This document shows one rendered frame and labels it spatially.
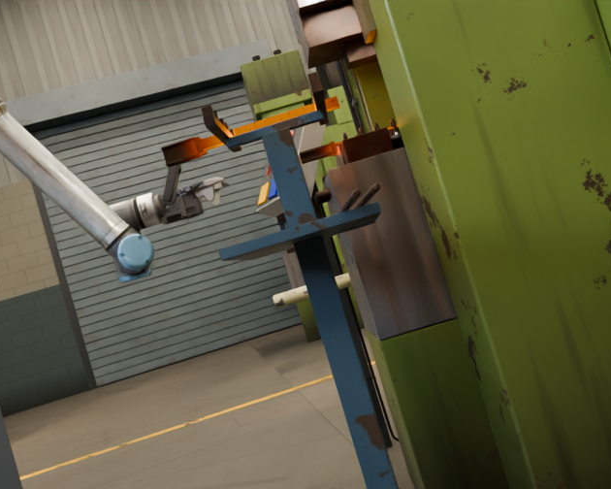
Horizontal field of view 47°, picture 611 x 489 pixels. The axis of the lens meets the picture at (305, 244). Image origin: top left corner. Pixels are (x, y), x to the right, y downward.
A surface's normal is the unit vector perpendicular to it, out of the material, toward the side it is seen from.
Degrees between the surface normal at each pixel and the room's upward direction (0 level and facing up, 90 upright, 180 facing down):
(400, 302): 90
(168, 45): 90
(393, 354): 90
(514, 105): 90
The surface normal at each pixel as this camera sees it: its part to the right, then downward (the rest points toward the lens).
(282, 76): 0.03, -0.05
